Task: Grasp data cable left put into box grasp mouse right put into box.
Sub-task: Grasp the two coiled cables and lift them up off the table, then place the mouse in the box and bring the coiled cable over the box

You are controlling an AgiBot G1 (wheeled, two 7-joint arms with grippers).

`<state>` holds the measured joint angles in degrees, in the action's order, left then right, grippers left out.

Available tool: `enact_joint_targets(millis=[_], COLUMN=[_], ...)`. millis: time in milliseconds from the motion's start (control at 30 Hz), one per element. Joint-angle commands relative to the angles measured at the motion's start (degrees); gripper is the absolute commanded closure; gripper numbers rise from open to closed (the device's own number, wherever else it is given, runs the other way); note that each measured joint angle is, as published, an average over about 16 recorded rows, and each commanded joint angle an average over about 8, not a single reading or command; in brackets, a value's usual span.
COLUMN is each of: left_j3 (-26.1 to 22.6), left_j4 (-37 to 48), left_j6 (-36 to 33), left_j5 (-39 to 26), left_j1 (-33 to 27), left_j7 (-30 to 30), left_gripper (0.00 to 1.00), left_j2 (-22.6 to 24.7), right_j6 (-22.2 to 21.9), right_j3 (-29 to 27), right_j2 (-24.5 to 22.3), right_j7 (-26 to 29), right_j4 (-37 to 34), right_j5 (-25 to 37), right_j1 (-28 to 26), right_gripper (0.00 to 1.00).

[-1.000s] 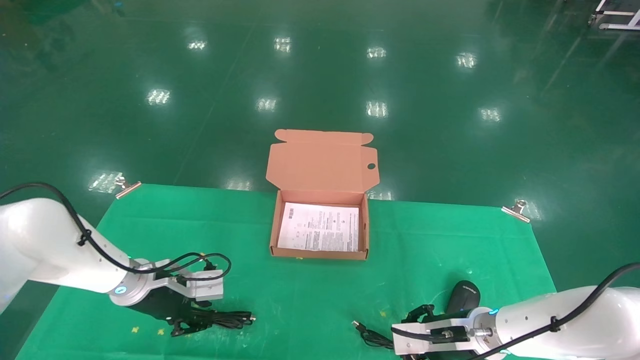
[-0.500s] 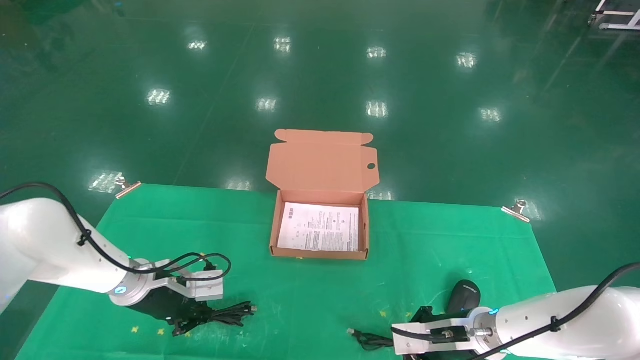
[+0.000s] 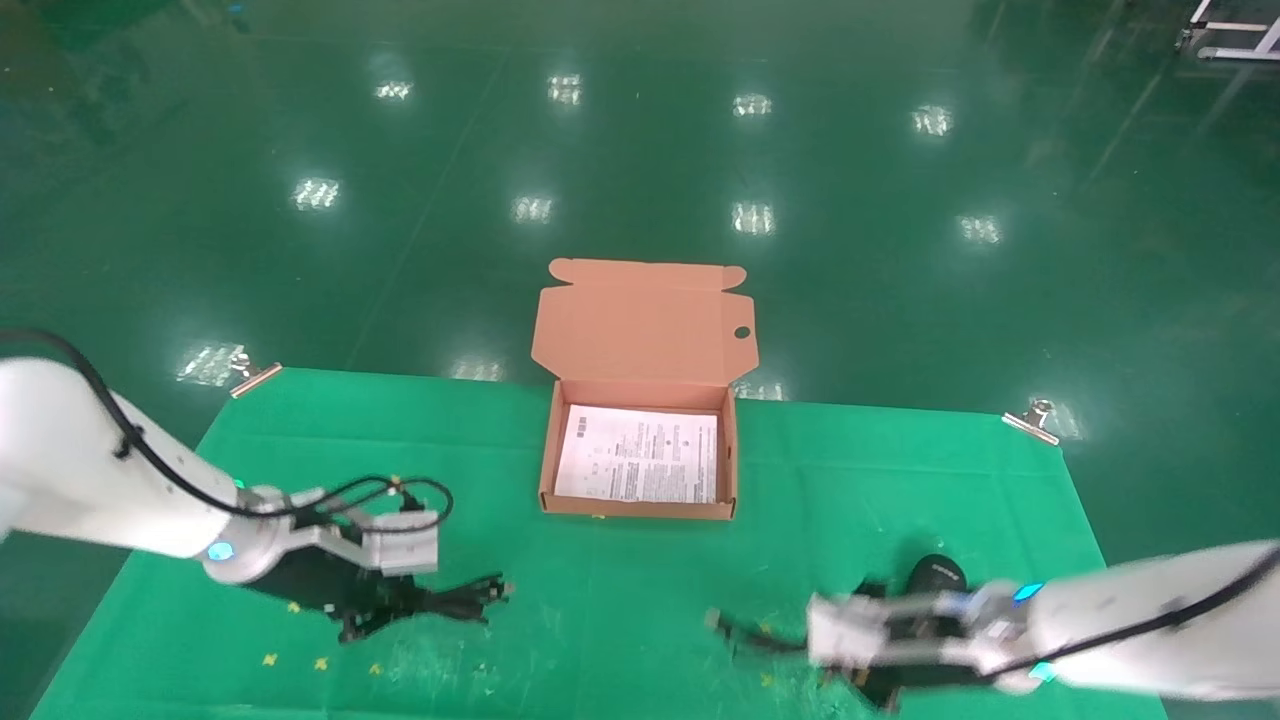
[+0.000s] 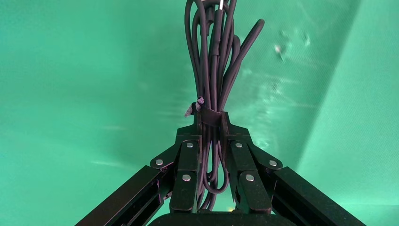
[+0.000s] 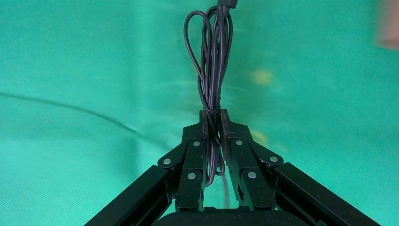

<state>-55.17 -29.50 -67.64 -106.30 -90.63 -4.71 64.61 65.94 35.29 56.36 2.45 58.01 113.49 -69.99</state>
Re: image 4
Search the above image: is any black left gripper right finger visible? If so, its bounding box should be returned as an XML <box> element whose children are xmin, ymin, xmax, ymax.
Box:
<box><xmin>220</xmin><ymin>112</ymin><xmax>366</xmax><ymax>226</ymax></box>

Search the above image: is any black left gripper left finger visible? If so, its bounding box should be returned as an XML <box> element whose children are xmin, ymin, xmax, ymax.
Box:
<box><xmin>74</xmin><ymin>112</ymin><xmax>204</xmax><ymax>226</ymax></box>

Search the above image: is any black data cable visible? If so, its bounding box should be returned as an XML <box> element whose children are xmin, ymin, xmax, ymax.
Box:
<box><xmin>184</xmin><ymin>0</ymin><xmax>265</xmax><ymax>211</ymax></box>

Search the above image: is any green table cloth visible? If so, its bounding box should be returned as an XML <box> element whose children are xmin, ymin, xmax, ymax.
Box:
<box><xmin>0</xmin><ymin>0</ymin><xmax>399</xmax><ymax>226</ymax></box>

